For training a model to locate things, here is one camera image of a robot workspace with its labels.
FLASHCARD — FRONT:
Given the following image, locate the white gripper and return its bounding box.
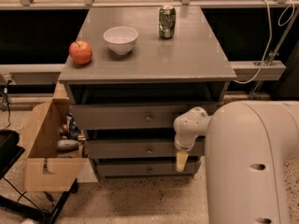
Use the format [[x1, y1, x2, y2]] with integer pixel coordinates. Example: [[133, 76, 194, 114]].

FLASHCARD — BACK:
[[174, 133, 197, 172]]

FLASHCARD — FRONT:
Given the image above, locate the grey drawer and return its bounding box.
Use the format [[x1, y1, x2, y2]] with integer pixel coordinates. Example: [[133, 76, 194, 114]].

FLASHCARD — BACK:
[[96, 161, 201, 177], [69, 101, 224, 131], [84, 138, 206, 160]]

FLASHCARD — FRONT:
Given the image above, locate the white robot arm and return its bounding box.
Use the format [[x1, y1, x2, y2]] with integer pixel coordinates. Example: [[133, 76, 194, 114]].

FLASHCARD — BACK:
[[173, 101, 299, 224]]

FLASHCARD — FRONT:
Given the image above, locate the grey bottom drawer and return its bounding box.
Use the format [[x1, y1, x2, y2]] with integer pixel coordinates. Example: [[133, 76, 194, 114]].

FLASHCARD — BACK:
[[96, 161, 201, 177]]

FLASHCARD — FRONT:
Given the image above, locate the grey drawer cabinet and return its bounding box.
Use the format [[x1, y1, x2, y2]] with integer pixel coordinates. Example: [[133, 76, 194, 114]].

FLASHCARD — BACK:
[[59, 7, 235, 177]]

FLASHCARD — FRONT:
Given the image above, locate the grey top drawer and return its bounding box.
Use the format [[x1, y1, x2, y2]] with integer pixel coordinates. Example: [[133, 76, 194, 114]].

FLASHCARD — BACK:
[[69, 101, 224, 131]]

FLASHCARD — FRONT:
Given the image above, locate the dark bottle in box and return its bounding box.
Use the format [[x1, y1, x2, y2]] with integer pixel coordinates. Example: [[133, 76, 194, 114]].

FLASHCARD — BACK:
[[66, 113, 80, 140]]

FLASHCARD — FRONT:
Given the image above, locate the silver can in box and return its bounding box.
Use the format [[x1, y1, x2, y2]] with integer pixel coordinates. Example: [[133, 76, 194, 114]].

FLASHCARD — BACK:
[[57, 140, 78, 150]]

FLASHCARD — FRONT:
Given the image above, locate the white bowl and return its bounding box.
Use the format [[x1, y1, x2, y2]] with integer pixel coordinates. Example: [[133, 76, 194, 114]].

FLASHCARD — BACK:
[[103, 26, 138, 55]]

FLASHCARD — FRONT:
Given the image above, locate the cardboard box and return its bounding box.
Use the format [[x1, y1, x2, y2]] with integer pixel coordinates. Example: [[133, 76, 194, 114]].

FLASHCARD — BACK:
[[18, 97, 88, 193]]

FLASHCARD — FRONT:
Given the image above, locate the green soda can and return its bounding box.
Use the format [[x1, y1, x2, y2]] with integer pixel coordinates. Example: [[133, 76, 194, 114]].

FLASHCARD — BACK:
[[159, 5, 176, 39]]

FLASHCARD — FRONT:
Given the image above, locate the red apple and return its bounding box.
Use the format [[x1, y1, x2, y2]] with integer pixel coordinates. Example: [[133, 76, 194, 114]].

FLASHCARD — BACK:
[[69, 40, 93, 65]]

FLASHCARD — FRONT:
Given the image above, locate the black stand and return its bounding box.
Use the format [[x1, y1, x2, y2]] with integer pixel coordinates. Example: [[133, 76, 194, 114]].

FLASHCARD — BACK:
[[0, 130, 78, 224]]

